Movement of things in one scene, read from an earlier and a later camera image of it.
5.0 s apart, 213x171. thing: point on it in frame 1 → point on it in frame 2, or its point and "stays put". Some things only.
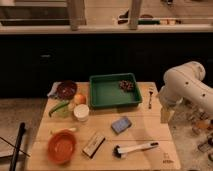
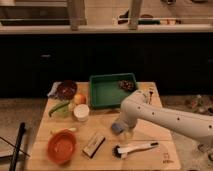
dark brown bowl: [66, 89] stays put
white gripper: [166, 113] → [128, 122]
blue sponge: [120, 125] stays put
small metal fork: [150, 100] stays put
